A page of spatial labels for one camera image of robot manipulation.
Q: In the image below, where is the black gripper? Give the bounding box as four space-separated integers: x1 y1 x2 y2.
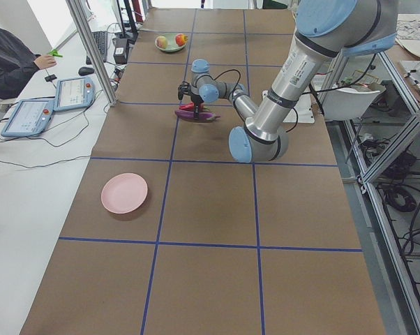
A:
190 94 203 119

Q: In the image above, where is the purple eggplant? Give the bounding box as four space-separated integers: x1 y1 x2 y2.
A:
174 110 219 123

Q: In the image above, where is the red chili pepper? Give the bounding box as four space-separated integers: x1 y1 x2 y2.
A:
179 103 210 112

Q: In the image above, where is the red pomegranate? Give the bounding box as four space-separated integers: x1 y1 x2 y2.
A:
174 33 188 47

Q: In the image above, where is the peach fruit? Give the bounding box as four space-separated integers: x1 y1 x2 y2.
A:
156 36 168 50

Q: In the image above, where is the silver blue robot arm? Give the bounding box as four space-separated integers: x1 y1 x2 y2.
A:
178 1 398 163

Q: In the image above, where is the seated person hand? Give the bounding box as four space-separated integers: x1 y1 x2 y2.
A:
33 54 57 70

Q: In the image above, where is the green plate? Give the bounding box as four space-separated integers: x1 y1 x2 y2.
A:
154 33 186 52

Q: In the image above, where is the black power adapter box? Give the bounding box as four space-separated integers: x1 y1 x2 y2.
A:
113 38 129 64

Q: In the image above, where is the pink plate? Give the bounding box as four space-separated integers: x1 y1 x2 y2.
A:
100 173 148 214

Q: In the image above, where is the black computer mouse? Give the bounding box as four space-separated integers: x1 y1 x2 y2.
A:
77 66 95 76

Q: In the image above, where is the black keyboard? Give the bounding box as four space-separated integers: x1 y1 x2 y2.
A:
92 31 108 63

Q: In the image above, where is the far teach pendant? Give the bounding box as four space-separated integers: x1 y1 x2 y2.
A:
54 76 95 112

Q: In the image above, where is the teach pendant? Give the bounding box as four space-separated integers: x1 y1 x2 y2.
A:
54 76 95 112
1 99 54 137

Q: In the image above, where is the white chair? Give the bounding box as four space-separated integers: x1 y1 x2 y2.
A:
322 84 386 121

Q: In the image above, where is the near teach pendant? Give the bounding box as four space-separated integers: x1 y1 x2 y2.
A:
1 99 54 137

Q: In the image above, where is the seated person black jacket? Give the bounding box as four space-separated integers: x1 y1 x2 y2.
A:
0 28 39 100

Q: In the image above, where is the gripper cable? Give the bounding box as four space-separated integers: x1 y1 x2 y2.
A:
209 69 300 133

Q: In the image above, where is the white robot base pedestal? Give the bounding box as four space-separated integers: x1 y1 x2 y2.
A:
283 95 315 124

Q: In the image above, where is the aluminium frame post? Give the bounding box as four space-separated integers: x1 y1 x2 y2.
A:
66 0 117 106

